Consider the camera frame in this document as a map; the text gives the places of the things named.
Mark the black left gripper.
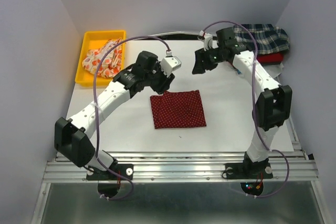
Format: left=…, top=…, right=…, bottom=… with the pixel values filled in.
left=144, top=61, right=175, bottom=95

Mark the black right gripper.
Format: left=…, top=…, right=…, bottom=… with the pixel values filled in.
left=191, top=46, right=227, bottom=75

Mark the dark red polka dot skirt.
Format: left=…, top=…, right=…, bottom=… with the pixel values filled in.
left=150, top=90, right=206, bottom=129

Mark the navy white plaid skirt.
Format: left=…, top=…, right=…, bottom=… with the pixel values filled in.
left=233, top=24, right=290, bottom=55

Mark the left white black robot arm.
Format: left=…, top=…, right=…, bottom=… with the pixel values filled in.
left=54, top=51, right=182, bottom=179

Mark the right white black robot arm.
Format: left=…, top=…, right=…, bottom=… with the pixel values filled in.
left=192, top=28, right=292, bottom=180

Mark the orange floral white skirt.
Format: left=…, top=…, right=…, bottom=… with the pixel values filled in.
left=81, top=37, right=124, bottom=80

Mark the folded red skirt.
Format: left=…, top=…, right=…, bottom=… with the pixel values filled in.
left=257, top=52, right=284, bottom=65

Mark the white blue patterned skirt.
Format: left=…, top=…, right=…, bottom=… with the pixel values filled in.
left=229, top=63, right=284, bottom=79

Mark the yellow plastic bin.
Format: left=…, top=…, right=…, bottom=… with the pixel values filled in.
left=75, top=30, right=127, bottom=87

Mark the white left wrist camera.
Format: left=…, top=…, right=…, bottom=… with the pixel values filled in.
left=160, top=57, right=182, bottom=77

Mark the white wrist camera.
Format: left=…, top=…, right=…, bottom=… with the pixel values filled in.
left=198, top=30, right=213, bottom=51
left=160, top=57, right=182, bottom=77

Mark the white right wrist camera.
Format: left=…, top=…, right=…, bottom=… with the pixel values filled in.
left=198, top=30, right=213, bottom=51

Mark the aluminium table frame rail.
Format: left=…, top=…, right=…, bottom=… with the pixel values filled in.
left=41, top=77, right=320, bottom=183

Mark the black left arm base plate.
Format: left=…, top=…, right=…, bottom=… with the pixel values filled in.
left=86, top=163, right=134, bottom=181

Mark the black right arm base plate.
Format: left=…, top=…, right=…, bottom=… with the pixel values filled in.
left=222, top=163, right=274, bottom=180

